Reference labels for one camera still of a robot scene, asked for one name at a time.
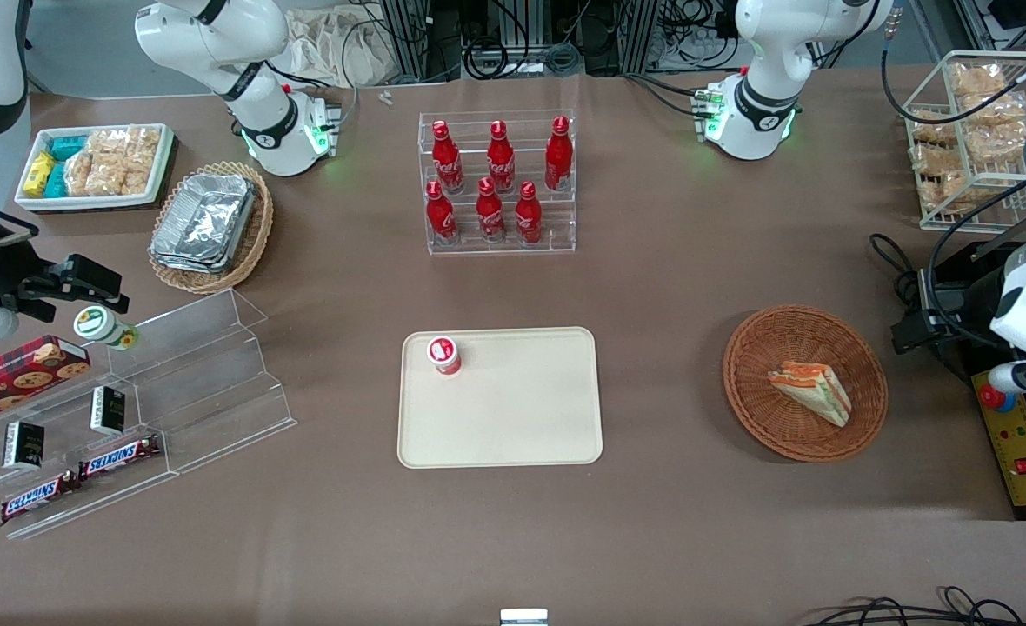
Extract oval wicker basket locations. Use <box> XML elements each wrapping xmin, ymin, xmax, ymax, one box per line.
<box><xmin>147</xmin><ymin>161</ymin><xmax>275</xmax><ymax>296</ymax></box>

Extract white wire basket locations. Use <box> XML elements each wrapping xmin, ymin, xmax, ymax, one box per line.
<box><xmin>900</xmin><ymin>50</ymin><xmax>1026</xmax><ymax>233</ymax></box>

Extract triangular sandwich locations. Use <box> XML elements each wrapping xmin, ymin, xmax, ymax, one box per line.
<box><xmin>768</xmin><ymin>361</ymin><xmax>852</xmax><ymax>428</ymax></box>

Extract red cola bottle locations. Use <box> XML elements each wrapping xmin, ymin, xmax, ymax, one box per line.
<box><xmin>425</xmin><ymin>180</ymin><xmax>459</xmax><ymax>246</ymax></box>
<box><xmin>544</xmin><ymin>116</ymin><xmax>574</xmax><ymax>193</ymax></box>
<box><xmin>431</xmin><ymin>120</ymin><xmax>465</xmax><ymax>195</ymax></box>
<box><xmin>514</xmin><ymin>181</ymin><xmax>543</xmax><ymax>246</ymax></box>
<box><xmin>476</xmin><ymin>177</ymin><xmax>507</xmax><ymax>244</ymax></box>
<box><xmin>486</xmin><ymin>121</ymin><xmax>516</xmax><ymax>195</ymax></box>

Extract round brown wicker basket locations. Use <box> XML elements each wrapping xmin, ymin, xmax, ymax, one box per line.
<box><xmin>723</xmin><ymin>304</ymin><xmax>889</xmax><ymax>463</ymax></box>

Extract red white lidded cup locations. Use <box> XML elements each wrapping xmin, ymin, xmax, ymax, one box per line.
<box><xmin>427</xmin><ymin>336</ymin><xmax>463</xmax><ymax>376</ymax></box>

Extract snickers chocolate bar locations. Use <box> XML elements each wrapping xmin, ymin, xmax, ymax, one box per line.
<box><xmin>77</xmin><ymin>435</ymin><xmax>163</xmax><ymax>482</ymax></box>
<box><xmin>0</xmin><ymin>470</ymin><xmax>82</xmax><ymax>527</ymax></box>

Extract yellow snack packet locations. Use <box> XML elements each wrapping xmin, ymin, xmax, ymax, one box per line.
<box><xmin>23</xmin><ymin>152</ymin><xmax>57</xmax><ymax>199</ymax></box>

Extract yellow control panel box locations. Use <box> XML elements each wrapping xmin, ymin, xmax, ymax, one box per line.
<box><xmin>971</xmin><ymin>365</ymin><xmax>1026</xmax><ymax>508</ymax></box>

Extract red tartan cookie box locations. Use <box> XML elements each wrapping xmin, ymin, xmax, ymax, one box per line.
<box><xmin>0</xmin><ymin>336</ymin><xmax>92</xmax><ymax>433</ymax></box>

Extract beige cloth bag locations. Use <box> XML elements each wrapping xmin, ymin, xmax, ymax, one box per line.
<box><xmin>284</xmin><ymin>7</ymin><xmax>394</xmax><ymax>89</ymax></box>

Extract white rectangular plastic bin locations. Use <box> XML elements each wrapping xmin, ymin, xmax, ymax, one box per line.
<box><xmin>14</xmin><ymin>123</ymin><xmax>175</xmax><ymax>211</ymax></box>

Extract beige plastic serving tray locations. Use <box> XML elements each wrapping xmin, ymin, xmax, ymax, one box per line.
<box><xmin>396</xmin><ymin>327</ymin><xmax>604</xmax><ymax>470</ymax></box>

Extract bagged fried snack packet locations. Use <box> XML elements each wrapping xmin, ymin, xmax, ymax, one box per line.
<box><xmin>908</xmin><ymin>110</ymin><xmax>958</xmax><ymax>147</ymax></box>
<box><xmin>950</xmin><ymin>63</ymin><xmax>1008</xmax><ymax>97</ymax></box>
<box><xmin>965</xmin><ymin>122</ymin><xmax>1026</xmax><ymax>165</ymax></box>
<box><xmin>909</xmin><ymin>142</ymin><xmax>966</xmax><ymax>176</ymax></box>
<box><xmin>916</xmin><ymin>171</ymin><xmax>976</xmax><ymax>215</ymax></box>
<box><xmin>960</xmin><ymin>91</ymin><xmax>1026</xmax><ymax>128</ymax></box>

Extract clear bagged rice crackers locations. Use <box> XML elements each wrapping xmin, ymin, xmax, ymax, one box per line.
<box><xmin>64</xmin><ymin>150</ymin><xmax>127</xmax><ymax>197</ymax></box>
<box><xmin>87</xmin><ymin>127</ymin><xmax>163</xmax><ymax>157</ymax></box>
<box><xmin>122</xmin><ymin>144</ymin><xmax>161</xmax><ymax>195</ymax></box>

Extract stacked aluminium foil containers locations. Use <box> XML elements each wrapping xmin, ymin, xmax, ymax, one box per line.
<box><xmin>149</xmin><ymin>173</ymin><xmax>258</xmax><ymax>276</ymax></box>

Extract small black box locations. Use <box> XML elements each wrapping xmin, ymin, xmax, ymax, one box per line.
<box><xmin>2</xmin><ymin>421</ymin><xmax>46</xmax><ymax>472</ymax></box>
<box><xmin>89</xmin><ymin>386</ymin><xmax>126</xmax><ymax>436</ymax></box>

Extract coiled grey cable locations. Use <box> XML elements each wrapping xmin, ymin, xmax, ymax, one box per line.
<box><xmin>543</xmin><ymin>42</ymin><xmax>583</xmax><ymax>77</ymax></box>

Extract black power cable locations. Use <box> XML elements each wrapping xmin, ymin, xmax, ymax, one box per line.
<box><xmin>869</xmin><ymin>232</ymin><xmax>933</xmax><ymax>314</ymax></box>

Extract green lidded white cup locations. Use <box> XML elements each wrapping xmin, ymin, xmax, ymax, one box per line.
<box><xmin>73</xmin><ymin>306</ymin><xmax>141</xmax><ymax>352</ymax></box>

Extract black floor cables bundle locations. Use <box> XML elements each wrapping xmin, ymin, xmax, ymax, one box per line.
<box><xmin>804</xmin><ymin>585</ymin><xmax>1026</xmax><ymax>626</ymax></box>

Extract clear acrylic bottle rack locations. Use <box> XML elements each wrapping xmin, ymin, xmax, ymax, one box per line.
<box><xmin>417</xmin><ymin>110</ymin><xmax>577</xmax><ymax>256</ymax></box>

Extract coiled black cable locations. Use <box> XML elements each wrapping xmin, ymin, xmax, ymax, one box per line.
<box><xmin>463</xmin><ymin>39</ymin><xmax>516</xmax><ymax>82</ymax></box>

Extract clear acrylic stepped shelf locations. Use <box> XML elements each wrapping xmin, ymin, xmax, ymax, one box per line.
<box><xmin>0</xmin><ymin>289</ymin><xmax>297</xmax><ymax>541</ymax></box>

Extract black countertop machine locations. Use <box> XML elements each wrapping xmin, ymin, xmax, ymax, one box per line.
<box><xmin>917</xmin><ymin>228</ymin><xmax>1026</xmax><ymax>523</ymax></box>

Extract aluminium frame post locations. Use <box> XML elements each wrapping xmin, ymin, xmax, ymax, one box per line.
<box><xmin>622</xmin><ymin>0</ymin><xmax>663</xmax><ymax>76</ymax></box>
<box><xmin>378</xmin><ymin>0</ymin><xmax>432</xmax><ymax>84</ymax></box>

